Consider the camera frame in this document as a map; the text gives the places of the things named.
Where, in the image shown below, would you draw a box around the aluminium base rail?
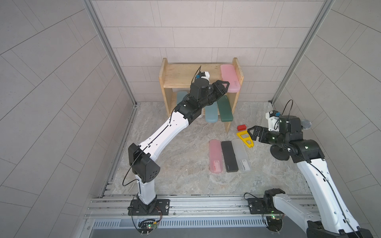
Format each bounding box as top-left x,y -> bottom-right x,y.
76,195 -> 319,238

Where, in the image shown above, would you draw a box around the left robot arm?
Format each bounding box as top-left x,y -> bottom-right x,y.
128,78 -> 230,215

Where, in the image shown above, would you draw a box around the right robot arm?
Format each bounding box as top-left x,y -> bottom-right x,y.
247,110 -> 373,238

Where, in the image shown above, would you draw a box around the right circuit board with wires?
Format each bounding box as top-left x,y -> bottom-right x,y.
263,214 -> 284,233

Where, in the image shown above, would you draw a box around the yellow frame block with hole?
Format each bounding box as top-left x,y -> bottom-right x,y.
236,131 -> 254,148

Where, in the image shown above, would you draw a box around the wooden two-tier shelf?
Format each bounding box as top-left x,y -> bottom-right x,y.
159,58 -> 244,117

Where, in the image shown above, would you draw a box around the clear white pencil case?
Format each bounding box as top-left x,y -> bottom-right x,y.
232,139 -> 251,172

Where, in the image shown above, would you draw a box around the silver microphone on stand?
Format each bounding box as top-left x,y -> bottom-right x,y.
270,119 -> 312,162

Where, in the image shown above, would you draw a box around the light teal pencil case right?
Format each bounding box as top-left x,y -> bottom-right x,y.
205,102 -> 218,123

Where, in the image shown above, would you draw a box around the dark green pencil case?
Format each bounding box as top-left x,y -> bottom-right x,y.
217,101 -> 234,122

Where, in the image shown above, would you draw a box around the light teal pencil case left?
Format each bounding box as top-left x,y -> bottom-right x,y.
176,91 -> 189,105

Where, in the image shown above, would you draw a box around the left circuit board with wires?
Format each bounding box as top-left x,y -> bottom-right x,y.
134,219 -> 160,236

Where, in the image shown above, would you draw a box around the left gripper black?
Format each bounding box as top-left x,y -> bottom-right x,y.
194,80 -> 227,110

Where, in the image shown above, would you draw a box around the light teal pencil case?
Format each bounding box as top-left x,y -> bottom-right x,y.
176,91 -> 189,105
205,102 -> 218,123

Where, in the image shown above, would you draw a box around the circuit board with wires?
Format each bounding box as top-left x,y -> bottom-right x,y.
134,219 -> 160,236
263,214 -> 284,233

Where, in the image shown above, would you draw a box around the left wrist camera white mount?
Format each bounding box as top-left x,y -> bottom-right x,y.
194,71 -> 210,81

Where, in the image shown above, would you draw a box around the black pencil case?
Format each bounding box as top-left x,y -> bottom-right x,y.
221,141 -> 239,173

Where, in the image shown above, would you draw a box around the pink pencil case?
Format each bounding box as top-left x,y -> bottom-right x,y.
220,64 -> 241,93
209,139 -> 223,174

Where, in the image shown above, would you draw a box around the red rectangular block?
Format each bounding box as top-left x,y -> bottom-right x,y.
237,125 -> 247,131

